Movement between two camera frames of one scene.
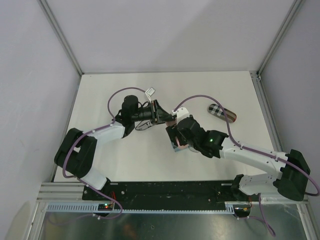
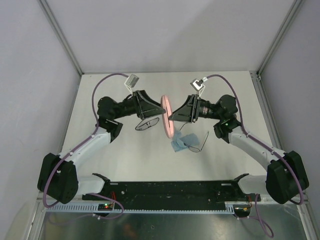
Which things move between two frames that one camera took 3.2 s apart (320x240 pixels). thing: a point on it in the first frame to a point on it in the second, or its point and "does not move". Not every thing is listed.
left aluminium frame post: x=56 y=28 does not move
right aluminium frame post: x=280 y=37 does not move
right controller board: x=241 y=210 does not move
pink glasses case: x=176 y=137 to x=168 y=124
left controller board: x=105 y=207 does not move
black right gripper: x=173 y=132 to x=188 y=112
